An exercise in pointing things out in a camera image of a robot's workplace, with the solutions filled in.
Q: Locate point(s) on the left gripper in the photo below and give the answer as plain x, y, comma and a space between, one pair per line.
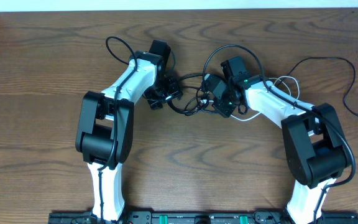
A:
176, 93

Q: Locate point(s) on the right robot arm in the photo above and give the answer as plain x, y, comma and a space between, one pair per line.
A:
318, 155

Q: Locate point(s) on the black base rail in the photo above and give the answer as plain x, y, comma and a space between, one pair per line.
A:
147, 217

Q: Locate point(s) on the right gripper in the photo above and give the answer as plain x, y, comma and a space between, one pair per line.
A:
225, 110

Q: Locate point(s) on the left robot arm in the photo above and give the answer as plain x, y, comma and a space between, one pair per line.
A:
106, 125

